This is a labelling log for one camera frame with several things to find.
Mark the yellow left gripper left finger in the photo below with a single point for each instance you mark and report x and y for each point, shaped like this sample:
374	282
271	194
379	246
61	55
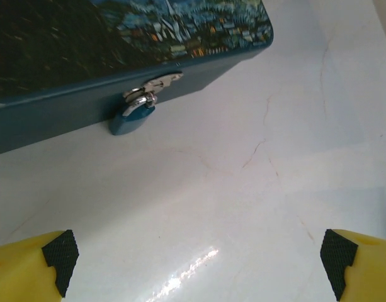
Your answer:
19	270

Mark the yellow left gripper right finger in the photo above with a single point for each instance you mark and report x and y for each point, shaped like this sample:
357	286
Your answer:
366	270

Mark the starry night tin box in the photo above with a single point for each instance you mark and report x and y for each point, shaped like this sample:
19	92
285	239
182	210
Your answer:
54	110

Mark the blue padlock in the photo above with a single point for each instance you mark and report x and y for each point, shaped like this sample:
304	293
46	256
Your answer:
129	122

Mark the silver box latch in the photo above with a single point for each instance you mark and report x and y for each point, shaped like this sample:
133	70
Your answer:
155	84

